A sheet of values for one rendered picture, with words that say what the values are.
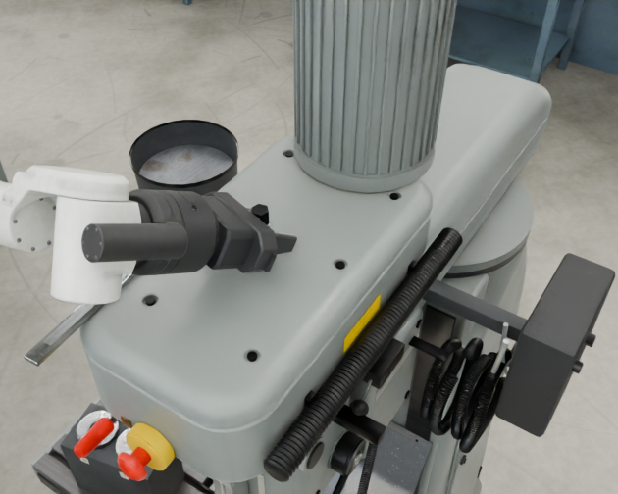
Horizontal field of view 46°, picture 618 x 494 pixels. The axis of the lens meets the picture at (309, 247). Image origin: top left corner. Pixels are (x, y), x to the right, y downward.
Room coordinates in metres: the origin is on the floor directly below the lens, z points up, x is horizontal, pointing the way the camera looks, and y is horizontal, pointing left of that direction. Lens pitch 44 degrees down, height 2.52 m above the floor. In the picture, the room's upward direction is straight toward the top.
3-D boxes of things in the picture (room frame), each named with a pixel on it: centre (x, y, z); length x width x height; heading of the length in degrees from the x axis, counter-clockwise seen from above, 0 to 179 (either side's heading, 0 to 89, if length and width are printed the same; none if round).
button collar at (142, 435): (0.45, 0.18, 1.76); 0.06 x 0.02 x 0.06; 57
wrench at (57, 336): (0.58, 0.23, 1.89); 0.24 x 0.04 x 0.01; 149
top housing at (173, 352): (0.66, 0.05, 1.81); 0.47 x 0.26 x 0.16; 147
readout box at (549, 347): (0.71, -0.39, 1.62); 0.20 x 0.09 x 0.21; 147
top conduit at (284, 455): (0.59, -0.08, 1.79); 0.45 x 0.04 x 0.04; 147
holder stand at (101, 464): (0.86, 0.41, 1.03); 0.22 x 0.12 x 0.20; 68
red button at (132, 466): (0.43, 0.20, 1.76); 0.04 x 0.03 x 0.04; 57
